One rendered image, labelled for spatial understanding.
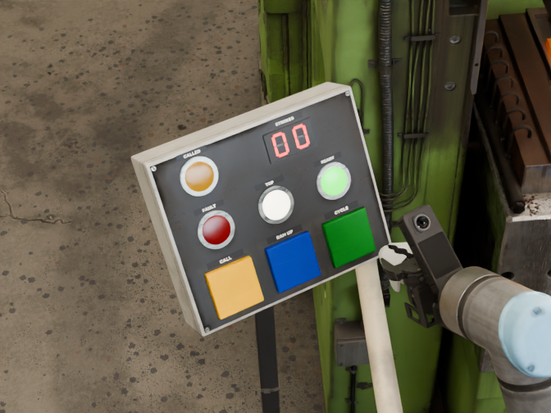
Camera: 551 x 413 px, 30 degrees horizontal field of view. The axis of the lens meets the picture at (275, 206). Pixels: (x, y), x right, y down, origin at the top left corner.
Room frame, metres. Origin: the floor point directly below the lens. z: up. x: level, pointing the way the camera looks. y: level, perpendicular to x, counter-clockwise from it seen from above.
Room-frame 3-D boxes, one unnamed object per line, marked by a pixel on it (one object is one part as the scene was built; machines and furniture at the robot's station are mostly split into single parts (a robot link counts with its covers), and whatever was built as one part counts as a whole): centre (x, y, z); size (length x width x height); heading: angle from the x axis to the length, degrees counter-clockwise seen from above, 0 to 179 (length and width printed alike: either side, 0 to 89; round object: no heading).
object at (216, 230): (1.03, 0.09, 1.09); 0.05 x 0.03 x 0.04; 92
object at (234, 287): (0.99, 0.07, 1.01); 0.07 x 0.05 x 0.07; 116
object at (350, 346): (1.35, -0.16, 0.36); 0.09 x 0.07 x 0.12; 92
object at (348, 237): (1.08, -0.11, 1.01); 0.07 x 0.05 x 0.07; 116
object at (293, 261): (1.03, -0.02, 1.01); 0.07 x 0.05 x 0.07; 116
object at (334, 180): (1.12, -0.09, 1.09); 0.05 x 0.03 x 0.04; 92
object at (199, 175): (1.07, 0.11, 1.16); 0.05 x 0.03 x 0.04; 92
